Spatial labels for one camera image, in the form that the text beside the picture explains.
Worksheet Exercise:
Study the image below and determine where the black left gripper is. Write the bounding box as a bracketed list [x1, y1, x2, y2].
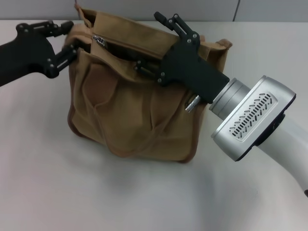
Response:
[0, 20, 79, 89]

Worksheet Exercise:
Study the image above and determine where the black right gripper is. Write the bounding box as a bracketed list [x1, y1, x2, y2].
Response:
[134, 11, 230, 104]

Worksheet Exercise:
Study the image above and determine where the silver metal zipper pull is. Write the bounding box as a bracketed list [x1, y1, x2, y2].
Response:
[92, 34, 108, 51]

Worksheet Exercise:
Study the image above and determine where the khaki canvas food bag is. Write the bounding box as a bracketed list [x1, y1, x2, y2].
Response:
[68, 3, 233, 165]

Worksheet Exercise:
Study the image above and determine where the right gripper cable with connector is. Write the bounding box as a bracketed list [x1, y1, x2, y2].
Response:
[184, 94, 202, 112]

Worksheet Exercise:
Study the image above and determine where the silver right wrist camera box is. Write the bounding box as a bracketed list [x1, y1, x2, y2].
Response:
[211, 75, 297, 163]

